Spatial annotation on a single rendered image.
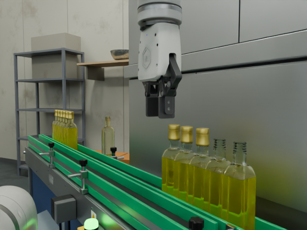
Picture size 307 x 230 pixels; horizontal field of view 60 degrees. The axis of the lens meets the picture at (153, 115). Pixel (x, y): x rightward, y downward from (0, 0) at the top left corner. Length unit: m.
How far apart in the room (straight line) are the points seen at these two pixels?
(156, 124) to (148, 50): 0.65
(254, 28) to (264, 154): 0.34
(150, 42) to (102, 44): 4.31
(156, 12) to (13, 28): 6.08
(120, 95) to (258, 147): 3.87
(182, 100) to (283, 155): 0.42
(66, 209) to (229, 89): 0.76
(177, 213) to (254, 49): 0.48
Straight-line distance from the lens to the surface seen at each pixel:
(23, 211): 0.59
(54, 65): 4.96
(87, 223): 0.92
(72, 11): 5.37
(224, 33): 0.87
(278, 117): 0.72
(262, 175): 0.76
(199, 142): 0.70
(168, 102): 0.48
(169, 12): 0.50
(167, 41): 0.48
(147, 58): 0.51
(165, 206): 0.78
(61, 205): 1.14
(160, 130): 1.10
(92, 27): 4.98
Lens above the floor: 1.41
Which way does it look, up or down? 4 degrees down
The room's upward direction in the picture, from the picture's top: straight up
